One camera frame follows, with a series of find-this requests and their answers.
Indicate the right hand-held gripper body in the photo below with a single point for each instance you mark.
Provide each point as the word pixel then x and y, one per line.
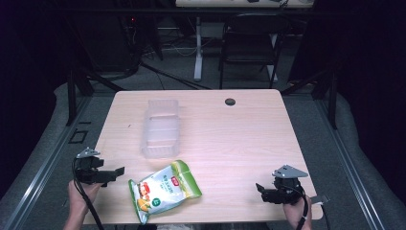
pixel 287 187

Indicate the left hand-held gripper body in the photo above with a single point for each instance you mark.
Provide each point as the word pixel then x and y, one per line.
pixel 91 169

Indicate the green and white snack bag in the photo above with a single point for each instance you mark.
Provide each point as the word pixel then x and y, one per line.
pixel 164 191

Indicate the clear plastic container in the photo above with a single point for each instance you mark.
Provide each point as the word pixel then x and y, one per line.
pixel 161 129

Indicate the person's right hand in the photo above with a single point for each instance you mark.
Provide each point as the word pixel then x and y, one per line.
pixel 295 212

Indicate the person's left hand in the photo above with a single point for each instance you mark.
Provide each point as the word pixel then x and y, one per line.
pixel 79 196

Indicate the grey tag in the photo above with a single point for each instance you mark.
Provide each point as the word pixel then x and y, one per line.
pixel 320 199

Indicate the black metal stand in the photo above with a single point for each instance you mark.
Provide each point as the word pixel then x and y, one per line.
pixel 332 96
pixel 72 96

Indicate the dark round table grommet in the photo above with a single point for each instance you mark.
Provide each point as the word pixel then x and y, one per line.
pixel 230 102

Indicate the white desk leg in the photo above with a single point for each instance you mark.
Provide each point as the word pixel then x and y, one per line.
pixel 198 54

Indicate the black folding chair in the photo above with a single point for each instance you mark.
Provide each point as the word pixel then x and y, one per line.
pixel 252 41

